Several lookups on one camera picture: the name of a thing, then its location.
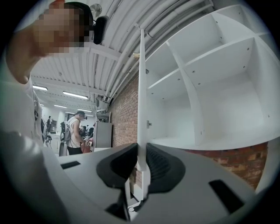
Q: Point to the round metal ceiling fixture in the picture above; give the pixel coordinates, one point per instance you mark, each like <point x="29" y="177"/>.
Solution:
<point x="96" y="8"/>

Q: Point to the black head-mounted camera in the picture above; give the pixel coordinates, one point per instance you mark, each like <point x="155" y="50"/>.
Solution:
<point x="100" y="30"/>

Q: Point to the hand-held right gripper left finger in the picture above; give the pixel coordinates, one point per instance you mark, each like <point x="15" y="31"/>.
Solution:
<point x="87" y="175"/>

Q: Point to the white cabinet door with glass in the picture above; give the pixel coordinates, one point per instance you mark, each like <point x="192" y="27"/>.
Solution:
<point x="141" y="109"/>

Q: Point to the long ceiling light panel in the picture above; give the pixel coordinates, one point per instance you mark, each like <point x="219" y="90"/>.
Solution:
<point x="84" y="110"/>
<point x="40" y="88"/>
<point x="75" y="95"/>
<point x="60" y="106"/>

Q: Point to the person's head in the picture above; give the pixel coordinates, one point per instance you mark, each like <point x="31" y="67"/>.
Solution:
<point x="59" y="28"/>

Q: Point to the row of white ceiling pipes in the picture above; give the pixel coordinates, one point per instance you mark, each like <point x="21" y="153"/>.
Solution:
<point x="125" y="59"/>

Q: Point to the white wall cabinet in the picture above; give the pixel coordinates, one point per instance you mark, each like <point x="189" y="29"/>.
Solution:
<point x="218" y="109"/>

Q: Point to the grey metal cabinet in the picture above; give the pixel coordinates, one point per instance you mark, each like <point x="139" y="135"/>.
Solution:
<point x="103" y="134"/>

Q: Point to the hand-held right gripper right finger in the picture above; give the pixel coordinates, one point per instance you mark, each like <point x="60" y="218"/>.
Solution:
<point x="192" y="186"/>

